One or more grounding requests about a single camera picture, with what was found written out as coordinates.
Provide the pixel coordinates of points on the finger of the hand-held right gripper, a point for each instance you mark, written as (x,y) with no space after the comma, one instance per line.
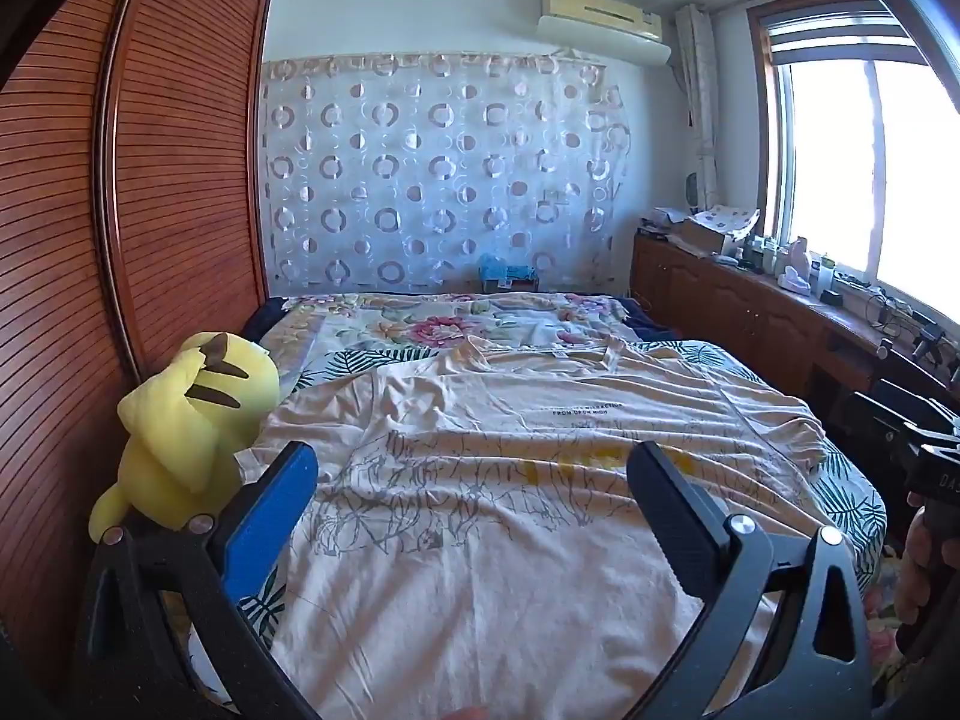
(885,412)

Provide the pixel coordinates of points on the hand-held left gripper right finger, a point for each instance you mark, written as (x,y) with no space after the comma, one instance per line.
(679,529)

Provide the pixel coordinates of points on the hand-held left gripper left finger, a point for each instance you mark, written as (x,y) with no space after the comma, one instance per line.
(270,521)

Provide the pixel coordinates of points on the beige t-shirt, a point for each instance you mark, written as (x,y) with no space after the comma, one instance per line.
(487,540)

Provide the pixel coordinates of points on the person's right hand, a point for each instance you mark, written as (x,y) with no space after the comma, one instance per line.
(926,562)

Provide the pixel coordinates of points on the leaf print bed sheet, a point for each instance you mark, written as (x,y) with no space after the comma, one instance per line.
(847,495)

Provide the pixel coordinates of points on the yellow plush toy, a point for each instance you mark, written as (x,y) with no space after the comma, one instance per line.
(172,435)

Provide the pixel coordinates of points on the white tissue pack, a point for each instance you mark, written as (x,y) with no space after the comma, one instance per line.
(795,270)

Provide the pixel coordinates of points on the wooden sideboard cabinet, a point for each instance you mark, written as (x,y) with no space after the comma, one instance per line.
(720,300)

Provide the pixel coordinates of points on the window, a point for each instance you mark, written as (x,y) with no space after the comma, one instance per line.
(840,165)

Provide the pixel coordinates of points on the cardboard box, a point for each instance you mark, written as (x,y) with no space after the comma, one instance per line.
(705,232)

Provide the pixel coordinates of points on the floral blanket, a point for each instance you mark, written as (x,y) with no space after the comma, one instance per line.
(450,322)

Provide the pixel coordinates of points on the grey oval object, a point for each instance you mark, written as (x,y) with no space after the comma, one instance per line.
(691,189)

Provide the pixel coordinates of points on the wooden headboard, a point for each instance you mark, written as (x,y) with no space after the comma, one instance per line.
(75,240)

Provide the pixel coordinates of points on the pale window drape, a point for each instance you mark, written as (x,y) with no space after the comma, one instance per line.
(697,90)

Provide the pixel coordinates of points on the sheer circle-patterned curtain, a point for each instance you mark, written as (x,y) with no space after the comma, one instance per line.
(450,165)

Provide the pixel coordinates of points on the white air conditioner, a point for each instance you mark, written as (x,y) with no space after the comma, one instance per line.
(600,22)

